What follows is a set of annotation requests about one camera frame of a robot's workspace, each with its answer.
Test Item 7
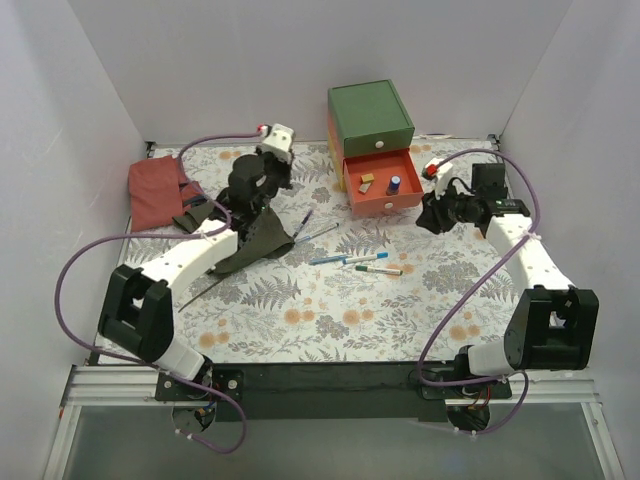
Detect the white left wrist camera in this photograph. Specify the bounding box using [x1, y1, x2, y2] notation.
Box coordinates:
[256, 123, 296, 165]

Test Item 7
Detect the white marker green cap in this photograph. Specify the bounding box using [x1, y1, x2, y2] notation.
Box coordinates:
[355, 265, 404, 276]

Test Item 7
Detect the blue long nib marker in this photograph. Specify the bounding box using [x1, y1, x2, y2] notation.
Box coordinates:
[295, 222, 340, 244]

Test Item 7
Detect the white marker blue cap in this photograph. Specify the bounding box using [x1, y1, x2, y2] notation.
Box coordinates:
[342, 251, 389, 265]

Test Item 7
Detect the thin dark stick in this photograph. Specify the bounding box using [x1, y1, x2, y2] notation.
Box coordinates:
[178, 278, 224, 312]

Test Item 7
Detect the tan eraser block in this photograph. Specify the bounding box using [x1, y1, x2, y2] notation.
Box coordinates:
[358, 173, 375, 194]

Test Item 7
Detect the red cloth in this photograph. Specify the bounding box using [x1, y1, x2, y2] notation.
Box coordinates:
[128, 155, 205, 233]

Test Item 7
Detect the small blue cylinder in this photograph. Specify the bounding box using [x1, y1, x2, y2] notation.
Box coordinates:
[386, 175, 402, 196]

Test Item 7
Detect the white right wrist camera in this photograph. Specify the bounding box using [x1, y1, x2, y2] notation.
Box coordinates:
[422, 158, 453, 199]

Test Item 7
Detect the aluminium front rail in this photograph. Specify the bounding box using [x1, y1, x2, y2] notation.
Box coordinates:
[61, 365, 624, 479]

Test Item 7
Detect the red drawer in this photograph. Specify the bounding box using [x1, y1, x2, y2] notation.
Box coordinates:
[343, 149, 424, 217]

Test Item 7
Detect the dark green cloth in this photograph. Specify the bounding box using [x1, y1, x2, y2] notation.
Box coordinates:
[173, 201, 294, 276]

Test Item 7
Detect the purple pen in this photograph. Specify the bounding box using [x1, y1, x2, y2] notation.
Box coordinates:
[292, 209, 314, 240]

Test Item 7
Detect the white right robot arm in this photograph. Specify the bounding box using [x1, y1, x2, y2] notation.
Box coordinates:
[416, 159, 599, 398]

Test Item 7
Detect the green red yellow drawer box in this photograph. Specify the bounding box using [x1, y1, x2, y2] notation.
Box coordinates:
[327, 79, 415, 189]

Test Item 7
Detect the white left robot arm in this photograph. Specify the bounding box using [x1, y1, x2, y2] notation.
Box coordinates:
[98, 152, 293, 400]

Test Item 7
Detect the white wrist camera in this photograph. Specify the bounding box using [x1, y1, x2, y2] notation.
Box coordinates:
[422, 158, 453, 199]
[256, 123, 296, 165]

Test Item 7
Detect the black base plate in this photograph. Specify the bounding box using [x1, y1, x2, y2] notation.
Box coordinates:
[154, 362, 514, 424]

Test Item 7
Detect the light blue pen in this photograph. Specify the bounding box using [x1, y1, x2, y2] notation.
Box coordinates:
[309, 255, 348, 266]

